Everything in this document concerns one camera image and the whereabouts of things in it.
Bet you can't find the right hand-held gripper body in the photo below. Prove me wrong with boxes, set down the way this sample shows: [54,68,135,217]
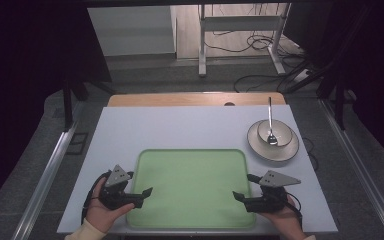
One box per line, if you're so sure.
[245,170,302,214]

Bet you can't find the black metal stand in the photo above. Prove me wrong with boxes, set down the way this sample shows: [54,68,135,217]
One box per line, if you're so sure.
[315,64,358,132]
[60,74,118,132]

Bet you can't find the black floor frame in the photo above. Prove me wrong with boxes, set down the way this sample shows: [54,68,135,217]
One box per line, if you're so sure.
[65,132,90,156]

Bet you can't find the metal spoon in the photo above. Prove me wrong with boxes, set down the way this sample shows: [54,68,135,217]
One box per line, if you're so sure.
[266,96,279,146]

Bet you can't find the beige ceramic plate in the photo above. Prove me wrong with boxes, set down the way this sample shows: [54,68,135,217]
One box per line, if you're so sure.
[246,119,300,163]

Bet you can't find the aluminium floor rail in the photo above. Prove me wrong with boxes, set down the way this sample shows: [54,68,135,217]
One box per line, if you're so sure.
[317,98,384,240]
[10,101,83,240]

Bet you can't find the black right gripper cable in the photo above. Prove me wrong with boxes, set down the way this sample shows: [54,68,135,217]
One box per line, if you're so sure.
[284,191,304,229]

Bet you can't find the wooden table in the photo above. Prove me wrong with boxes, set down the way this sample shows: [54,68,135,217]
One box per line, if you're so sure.
[107,92,287,108]

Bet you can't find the white cabinet panel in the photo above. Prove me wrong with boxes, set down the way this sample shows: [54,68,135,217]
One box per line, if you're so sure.
[87,5,178,57]

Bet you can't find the dark curtain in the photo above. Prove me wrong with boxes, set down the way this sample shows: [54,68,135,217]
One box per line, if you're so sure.
[283,0,384,164]
[0,0,113,216]

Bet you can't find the white metal desk frame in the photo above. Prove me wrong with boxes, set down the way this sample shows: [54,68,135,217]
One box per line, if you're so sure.
[197,3,292,78]

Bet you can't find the black floor cables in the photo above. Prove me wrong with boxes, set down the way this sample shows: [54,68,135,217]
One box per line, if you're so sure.
[202,3,314,94]

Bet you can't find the person's left hand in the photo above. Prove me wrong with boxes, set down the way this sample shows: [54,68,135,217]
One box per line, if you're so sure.
[84,177,136,234]

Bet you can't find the green plastic tray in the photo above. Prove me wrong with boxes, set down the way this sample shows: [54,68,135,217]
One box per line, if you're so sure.
[125,148,257,230]

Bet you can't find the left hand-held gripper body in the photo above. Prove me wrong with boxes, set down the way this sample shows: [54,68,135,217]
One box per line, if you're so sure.
[98,164,136,211]

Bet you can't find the white power strip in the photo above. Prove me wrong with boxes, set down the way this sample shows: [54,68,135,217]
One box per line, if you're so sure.
[292,68,313,83]

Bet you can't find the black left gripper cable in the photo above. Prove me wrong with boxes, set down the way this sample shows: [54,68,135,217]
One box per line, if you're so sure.
[80,170,113,225]

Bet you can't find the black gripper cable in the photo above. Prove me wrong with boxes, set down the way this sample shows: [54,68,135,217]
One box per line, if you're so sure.
[80,170,113,225]
[284,191,304,229]

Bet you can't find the beige ceramic bowl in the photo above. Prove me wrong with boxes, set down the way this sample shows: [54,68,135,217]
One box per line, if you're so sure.
[256,119,294,148]

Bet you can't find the thin black cable loop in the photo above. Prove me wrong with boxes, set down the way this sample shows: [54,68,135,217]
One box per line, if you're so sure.
[301,136,320,172]

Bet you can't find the person's right hand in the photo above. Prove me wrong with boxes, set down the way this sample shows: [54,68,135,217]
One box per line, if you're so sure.
[259,194,304,238]

